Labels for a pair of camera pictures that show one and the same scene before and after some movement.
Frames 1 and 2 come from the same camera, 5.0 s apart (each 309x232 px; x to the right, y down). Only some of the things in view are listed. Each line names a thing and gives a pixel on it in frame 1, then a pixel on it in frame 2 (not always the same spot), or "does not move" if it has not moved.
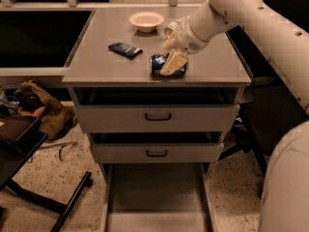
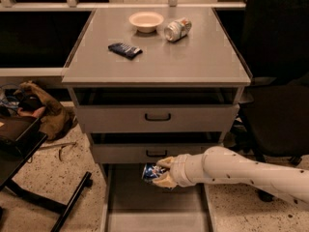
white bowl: x=146 y=21 does not move
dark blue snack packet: x=126 y=49 does not move
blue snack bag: x=157 y=62 to x=150 y=172
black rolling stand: x=19 y=138 does not move
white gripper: x=187 y=38 to x=178 y=171
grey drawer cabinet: x=155 y=117 does not move
